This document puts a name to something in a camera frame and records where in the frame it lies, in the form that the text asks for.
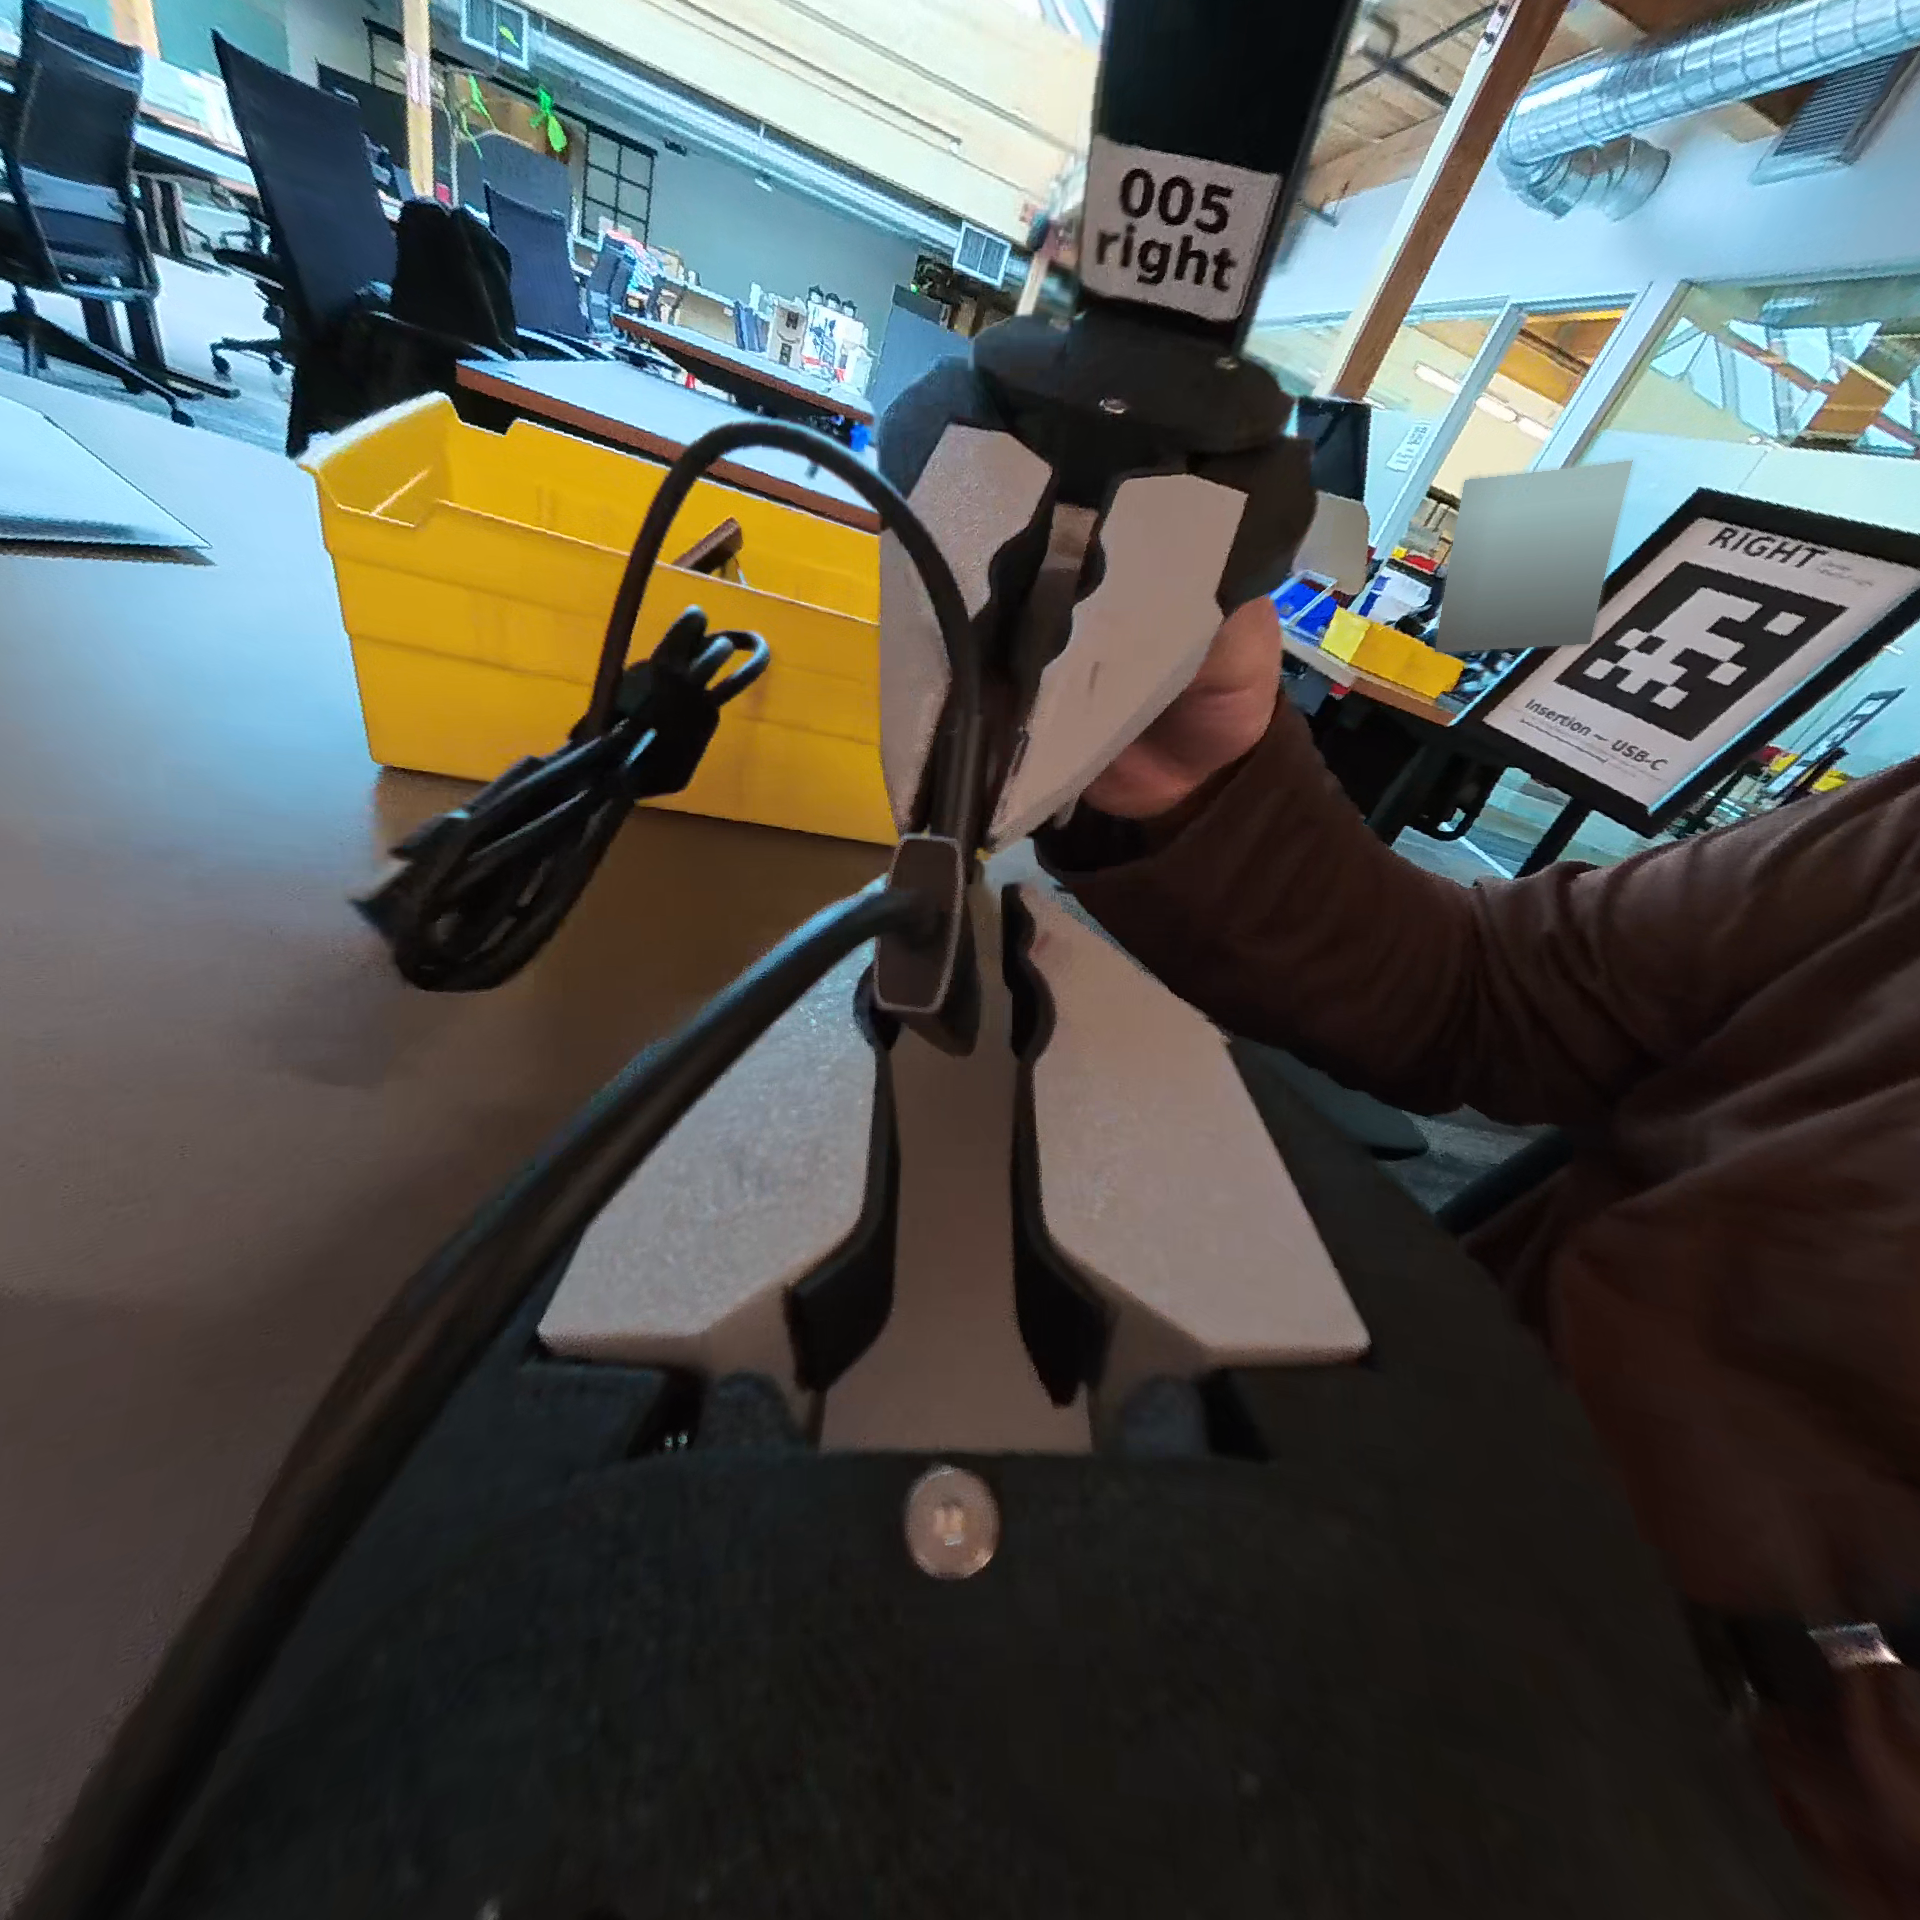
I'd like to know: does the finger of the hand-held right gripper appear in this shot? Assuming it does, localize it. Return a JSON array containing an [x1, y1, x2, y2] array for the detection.
[[878, 420, 1058, 841], [990, 470, 1251, 846]]

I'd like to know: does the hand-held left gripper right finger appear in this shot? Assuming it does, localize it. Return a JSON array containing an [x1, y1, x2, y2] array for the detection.
[[997, 883, 1374, 1407]]

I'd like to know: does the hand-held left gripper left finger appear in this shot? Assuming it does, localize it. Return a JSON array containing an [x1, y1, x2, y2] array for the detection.
[[535, 975, 905, 1395]]

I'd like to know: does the person's right forearm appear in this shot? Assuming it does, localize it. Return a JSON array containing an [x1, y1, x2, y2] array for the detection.
[[1032, 696, 1920, 1127]]

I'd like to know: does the person's right hand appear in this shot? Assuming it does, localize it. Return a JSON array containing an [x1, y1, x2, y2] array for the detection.
[[1073, 599, 1293, 825]]

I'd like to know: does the small yellow storage bin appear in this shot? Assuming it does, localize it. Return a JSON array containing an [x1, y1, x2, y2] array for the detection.
[[1319, 607, 1465, 702]]

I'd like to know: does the brown office table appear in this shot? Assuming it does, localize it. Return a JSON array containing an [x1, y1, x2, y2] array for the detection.
[[456, 357, 886, 529]]

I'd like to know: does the large yellow storage bin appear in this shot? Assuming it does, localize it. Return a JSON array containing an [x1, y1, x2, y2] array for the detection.
[[301, 392, 903, 846]]

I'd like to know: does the black framed tag sign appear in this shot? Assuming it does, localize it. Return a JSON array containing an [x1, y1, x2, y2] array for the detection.
[[1448, 487, 1920, 879]]

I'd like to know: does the person's brown shirt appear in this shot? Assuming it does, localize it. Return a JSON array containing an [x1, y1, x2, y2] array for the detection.
[[1464, 1035, 1920, 1920]]

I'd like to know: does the white stand base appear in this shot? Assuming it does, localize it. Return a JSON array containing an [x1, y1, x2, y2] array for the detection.
[[0, 398, 213, 560]]

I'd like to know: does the black velcro cable strap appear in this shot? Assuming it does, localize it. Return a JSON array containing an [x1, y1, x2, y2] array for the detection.
[[592, 661, 713, 805]]

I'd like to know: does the silver ventilation duct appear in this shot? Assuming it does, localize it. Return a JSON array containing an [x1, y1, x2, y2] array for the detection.
[[1501, 0, 1920, 219]]

